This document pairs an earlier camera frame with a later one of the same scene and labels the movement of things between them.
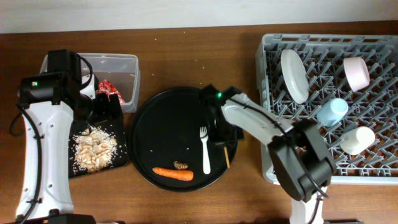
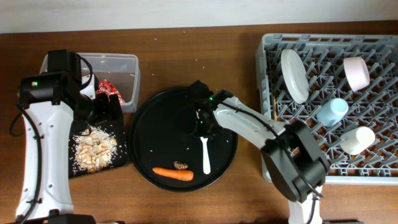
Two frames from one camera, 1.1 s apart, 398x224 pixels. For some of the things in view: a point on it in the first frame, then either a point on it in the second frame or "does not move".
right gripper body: (221, 134) → (201, 127)
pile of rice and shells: (94, 152) does not move
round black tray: (166, 128) does not move
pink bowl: (357, 73) does not move
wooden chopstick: (227, 157) → (275, 116)
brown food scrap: (179, 165) does not move
